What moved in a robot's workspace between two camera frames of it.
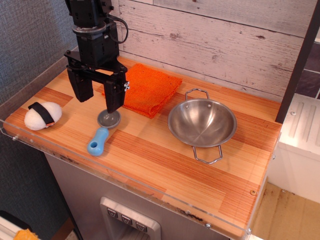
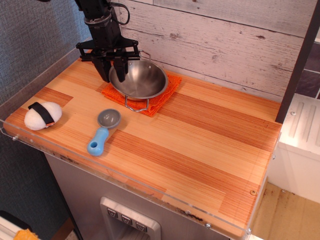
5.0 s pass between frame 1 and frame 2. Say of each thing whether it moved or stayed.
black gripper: moved
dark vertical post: stayed
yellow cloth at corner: stayed
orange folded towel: stayed
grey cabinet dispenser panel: stayed
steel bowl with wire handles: moved
